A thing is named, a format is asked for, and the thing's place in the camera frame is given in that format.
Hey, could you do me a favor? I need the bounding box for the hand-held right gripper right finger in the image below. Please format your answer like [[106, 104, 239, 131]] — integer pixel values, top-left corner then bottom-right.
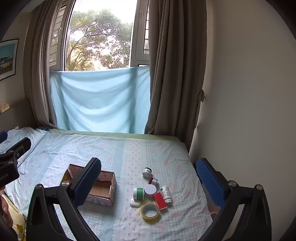
[[196, 158, 272, 241]]

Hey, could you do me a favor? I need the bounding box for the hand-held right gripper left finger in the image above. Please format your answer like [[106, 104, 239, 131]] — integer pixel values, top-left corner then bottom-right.
[[26, 158, 102, 241]]

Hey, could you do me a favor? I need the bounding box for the cardboard box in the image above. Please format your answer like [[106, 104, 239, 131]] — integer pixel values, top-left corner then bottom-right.
[[60, 164, 117, 207]]

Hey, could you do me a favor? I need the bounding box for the white pill bottle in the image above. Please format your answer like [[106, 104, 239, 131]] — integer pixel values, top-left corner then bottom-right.
[[160, 185, 173, 204]]

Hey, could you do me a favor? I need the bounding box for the green label white jar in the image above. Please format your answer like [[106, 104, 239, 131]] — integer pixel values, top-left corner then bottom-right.
[[133, 187, 145, 200]]

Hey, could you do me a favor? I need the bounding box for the red small box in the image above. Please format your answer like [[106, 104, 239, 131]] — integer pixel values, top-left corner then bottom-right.
[[153, 192, 167, 210]]

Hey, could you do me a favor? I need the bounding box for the white round lid jar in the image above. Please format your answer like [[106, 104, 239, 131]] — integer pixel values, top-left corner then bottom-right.
[[144, 184, 158, 197]]

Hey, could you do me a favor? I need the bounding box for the yellow tape roll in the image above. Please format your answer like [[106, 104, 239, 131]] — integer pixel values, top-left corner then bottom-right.
[[141, 202, 161, 223]]

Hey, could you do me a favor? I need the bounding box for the light blue pillow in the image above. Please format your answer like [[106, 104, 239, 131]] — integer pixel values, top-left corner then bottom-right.
[[0, 127, 48, 172]]

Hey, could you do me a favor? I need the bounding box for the checked floral bed sheet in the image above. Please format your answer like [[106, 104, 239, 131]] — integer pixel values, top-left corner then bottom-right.
[[0, 127, 214, 241]]

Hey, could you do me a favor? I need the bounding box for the yellow floral cloth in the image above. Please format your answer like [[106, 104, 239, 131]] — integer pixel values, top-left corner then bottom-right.
[[0, 193, 27, 241]]

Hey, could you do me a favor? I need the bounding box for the light blue hanging cloth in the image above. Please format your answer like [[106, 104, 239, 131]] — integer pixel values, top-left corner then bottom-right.
[[50, 65, 151, 134]]

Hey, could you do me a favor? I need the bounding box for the window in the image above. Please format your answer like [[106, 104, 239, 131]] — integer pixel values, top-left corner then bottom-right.
[[49, 0, 151, 71]]

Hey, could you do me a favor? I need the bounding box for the framed wall picture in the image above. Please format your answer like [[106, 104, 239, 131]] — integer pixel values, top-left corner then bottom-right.
[[0, 38, 19, 81]]

